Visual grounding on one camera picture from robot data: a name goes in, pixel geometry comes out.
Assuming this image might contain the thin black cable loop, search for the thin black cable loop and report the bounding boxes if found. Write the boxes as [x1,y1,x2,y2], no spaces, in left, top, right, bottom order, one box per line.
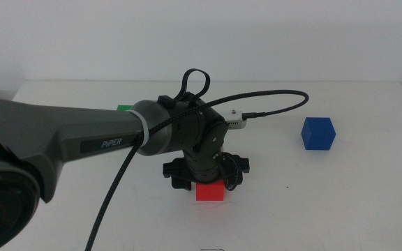
[157,68,211,107]

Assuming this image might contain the black braided camera cable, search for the black braided camera cable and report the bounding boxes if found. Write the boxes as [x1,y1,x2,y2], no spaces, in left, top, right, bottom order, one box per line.
[84,89,310,251]

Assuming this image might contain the red cube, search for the red cube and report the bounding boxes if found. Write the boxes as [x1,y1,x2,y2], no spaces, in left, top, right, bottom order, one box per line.
[195,179,225,202]

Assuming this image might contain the blue cube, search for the blue cube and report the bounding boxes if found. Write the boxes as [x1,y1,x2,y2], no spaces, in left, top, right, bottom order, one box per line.
[300,116,337,151]

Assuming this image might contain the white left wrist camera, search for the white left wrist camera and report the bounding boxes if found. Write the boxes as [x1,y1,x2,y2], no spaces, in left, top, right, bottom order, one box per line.
[224,109,248,130]

